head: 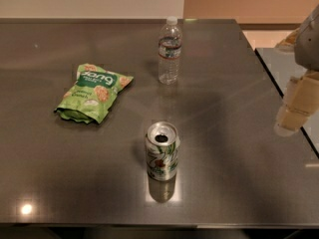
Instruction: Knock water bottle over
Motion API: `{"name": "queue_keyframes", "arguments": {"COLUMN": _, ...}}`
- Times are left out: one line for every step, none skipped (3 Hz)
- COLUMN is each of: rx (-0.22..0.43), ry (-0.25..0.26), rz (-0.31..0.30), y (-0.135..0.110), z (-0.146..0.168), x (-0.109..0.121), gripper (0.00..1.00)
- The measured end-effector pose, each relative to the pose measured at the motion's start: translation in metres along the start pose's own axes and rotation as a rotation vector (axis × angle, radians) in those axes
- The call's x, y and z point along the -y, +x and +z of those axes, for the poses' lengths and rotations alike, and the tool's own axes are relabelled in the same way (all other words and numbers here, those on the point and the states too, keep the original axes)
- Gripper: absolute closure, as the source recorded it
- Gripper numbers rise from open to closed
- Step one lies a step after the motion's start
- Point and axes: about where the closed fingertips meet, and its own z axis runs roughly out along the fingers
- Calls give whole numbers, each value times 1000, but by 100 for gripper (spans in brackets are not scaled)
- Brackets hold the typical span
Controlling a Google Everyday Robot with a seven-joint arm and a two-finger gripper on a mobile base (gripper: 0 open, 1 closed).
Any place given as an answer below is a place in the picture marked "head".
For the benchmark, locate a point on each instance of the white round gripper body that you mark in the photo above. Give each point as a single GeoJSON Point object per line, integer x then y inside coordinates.
{"type": "Point", "coordinates": [309, 47]}

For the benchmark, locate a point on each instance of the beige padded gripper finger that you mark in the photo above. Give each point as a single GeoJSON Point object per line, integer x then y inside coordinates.
{"type": "Point", "coordinates": [302, 94]}
{"type": "Point", "coordinates": [288, 122]}

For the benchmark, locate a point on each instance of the clear plastic water bottle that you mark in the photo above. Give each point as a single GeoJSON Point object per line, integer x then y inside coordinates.
{"type": "Point", "coordinates": [170, 40]}

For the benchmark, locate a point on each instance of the green white soda can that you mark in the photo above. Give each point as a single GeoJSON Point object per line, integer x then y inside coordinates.
{"type": "Point", "coordinates": [162, 144]}

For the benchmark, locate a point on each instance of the green snack chip bag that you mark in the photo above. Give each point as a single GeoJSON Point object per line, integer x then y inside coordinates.
{"type": "Point", "coordinates": [92, 95]}

